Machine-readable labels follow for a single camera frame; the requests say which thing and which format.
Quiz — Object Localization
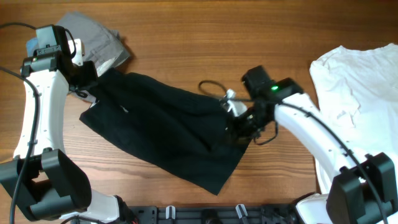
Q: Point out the black shorts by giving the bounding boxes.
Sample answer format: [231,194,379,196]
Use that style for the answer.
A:
[80,69,248,195]

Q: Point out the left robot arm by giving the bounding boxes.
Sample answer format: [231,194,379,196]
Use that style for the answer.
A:
[1,25,138,223]

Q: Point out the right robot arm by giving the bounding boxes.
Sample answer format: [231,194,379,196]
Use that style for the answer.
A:
[223,66,397,223]

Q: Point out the folded grey shorts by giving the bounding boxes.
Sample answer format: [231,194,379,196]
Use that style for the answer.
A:
[57,12,131,76]

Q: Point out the folded blue garment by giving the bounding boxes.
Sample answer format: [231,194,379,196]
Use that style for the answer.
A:
[25,37,39,57]

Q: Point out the white t-shirt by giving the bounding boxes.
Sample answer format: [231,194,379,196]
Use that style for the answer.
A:
[308,43,398,197]

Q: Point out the right black cable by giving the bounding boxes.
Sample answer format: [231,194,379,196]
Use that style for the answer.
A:
[197,79,389,224]

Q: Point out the black cable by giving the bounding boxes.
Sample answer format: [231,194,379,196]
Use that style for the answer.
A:
[197,79,389,224]
[0,21,78,224]

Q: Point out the left black cable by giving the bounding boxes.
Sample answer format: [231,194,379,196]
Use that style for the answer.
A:
[0,21,78,224]

